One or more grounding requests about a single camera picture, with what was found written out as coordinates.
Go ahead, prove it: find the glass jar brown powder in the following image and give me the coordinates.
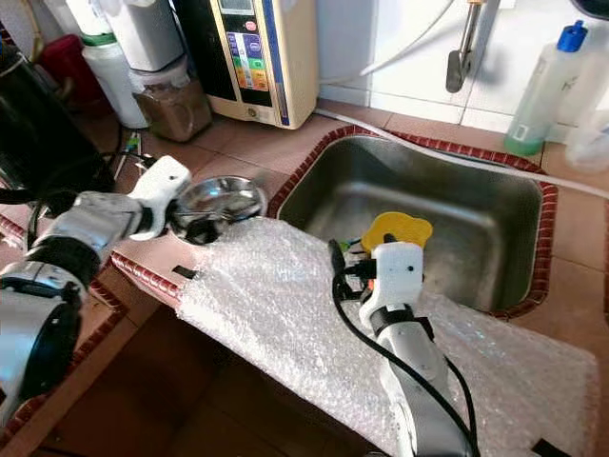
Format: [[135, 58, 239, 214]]
[[133, 55, 213, 144]]

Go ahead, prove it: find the grey tube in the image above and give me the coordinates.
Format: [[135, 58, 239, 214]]
[[309, 107, 609, 201]]

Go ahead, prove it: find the blue cap dish soap bottle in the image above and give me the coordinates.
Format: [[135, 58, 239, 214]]
[[504, 19, 589, 156]]

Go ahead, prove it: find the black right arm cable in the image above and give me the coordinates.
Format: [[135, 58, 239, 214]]
[[328, 238, 481, 457]]

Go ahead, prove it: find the white hose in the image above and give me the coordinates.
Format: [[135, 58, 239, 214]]
[[319, 0, 458, 87]]

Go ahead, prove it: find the yellow plastic bowl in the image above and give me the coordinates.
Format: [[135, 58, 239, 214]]
[[360, 211, 434, 253]]

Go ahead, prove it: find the bubble wrap sheet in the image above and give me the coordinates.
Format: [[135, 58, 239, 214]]
[[176, 217, 600, 457]]

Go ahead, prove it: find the stainless steel sink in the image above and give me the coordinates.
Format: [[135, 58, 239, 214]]
[[276, 135, 545, 315]]

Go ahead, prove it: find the clear plastic bottle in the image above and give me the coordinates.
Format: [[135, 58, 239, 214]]
[[566, 52, 609, 172]]

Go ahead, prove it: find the white canister green band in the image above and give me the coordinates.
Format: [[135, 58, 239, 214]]
[[71, 0, 153, 129]]

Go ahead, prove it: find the black electric kettle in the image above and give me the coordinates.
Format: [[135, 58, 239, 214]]
[[0, 43, 117, 191]]

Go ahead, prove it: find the red plastic container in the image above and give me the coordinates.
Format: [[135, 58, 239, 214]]
[[38, 33, 101, 110]]

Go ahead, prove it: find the metal wall faucet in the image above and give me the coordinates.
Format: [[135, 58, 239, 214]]
[[445, 0, 505, 94]]

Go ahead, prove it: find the white plastic tub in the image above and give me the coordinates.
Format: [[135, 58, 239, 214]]
[[100, 0, 187, 72]]

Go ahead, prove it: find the cream water ionizer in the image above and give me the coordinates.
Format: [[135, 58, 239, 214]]
[[176, 0, 320, 130]]

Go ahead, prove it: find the stainless steel bowl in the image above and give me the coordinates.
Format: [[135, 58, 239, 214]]
[[171, 175, 269, 247]]

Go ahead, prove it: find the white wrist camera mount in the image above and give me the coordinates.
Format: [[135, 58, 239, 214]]
[[128, 155, 193, 239], [360, 241, 424, 320]]

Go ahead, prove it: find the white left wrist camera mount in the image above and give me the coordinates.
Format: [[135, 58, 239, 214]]
[[128, 155, 193, 239]]

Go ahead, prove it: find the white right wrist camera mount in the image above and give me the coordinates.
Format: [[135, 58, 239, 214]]
[[360, 241, 424, 320]]

